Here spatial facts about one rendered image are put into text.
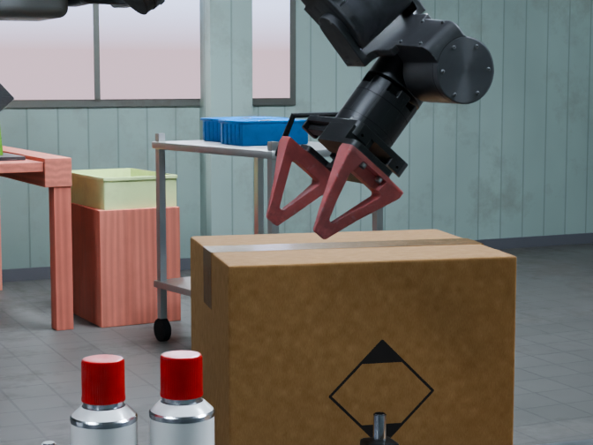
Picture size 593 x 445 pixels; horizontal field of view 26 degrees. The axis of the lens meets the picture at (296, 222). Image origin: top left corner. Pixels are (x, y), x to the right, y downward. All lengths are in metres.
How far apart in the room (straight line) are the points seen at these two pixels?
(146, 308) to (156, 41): 2.34
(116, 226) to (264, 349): 5.50
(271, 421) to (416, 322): 0.18
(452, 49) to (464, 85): 0.03
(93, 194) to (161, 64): 1.95
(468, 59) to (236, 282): 0.32
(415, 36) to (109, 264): 5.71
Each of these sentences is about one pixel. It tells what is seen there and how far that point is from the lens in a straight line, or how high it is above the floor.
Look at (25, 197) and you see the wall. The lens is 8.41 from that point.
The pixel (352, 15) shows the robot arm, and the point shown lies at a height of 1.35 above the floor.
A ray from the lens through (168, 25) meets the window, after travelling 8.63.
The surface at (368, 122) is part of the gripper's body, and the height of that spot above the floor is 1.26.
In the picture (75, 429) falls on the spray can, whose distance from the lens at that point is 1.01.
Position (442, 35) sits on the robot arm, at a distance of 1.09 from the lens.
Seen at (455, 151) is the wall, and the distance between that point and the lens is 9.63.
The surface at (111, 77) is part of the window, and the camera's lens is 8.50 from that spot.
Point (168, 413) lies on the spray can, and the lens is 1.01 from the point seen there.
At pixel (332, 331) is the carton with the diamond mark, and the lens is 1.28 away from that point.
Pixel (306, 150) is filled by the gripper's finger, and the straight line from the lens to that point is 1.20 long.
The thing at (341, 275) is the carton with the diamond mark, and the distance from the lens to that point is 1.27.
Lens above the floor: 1.30
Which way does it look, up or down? 6 degrees down
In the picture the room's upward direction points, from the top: straight up
